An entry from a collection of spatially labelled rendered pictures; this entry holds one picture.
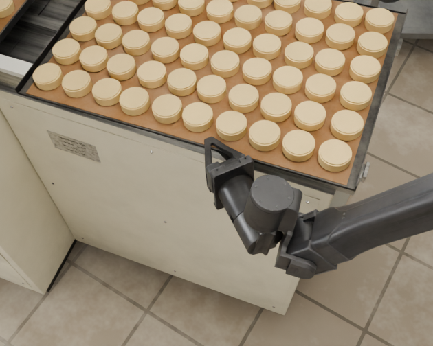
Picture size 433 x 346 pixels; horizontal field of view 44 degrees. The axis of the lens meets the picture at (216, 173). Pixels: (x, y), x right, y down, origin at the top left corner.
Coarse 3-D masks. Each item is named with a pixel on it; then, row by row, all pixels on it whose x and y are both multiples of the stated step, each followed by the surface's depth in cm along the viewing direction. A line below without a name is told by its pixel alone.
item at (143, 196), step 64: (64, 0) 114; (64, 128) 105; (128, 128) 97; (64, 192) 135; (128, 192) 120; (192, 192) 108; (320, 192) 91; (128, 256) 161; (192, 256) 140; (256, 256) 124
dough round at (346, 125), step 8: (344, 112) 84; (352, 112) 84; (336, 120) 84; (344, 120) 83; (352, 120) 83; (360, 120) 83; (336, 128) 83; (344, 128) 83; (352, 128) 83; (360, 128) 83; (336, 136) 84; (344, 136) 83; (352, 136) 83
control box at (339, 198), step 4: (336, 192) 98; (340, 192) 98; (336, 196) 100; (340, 196) 99; (344, 196) 99; (348, 196) 99; (332, 200) 101; (336, 200) 101; (340, 200) 100; (344, 200) 100; (332, 204) 102; (336, 204) 102; (340, 204) 101; (344, 204) 101
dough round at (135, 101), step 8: (136, 88) 90; (120, 96) 89; (128, 96) 89; (136, 96) 89; (144, 96) 88; (120, 104) 88; (128, 104) 88; (136, 104) 88; (144, 104) 88; (128, 112) 88; (136, 112) 88; (144, 112) 89
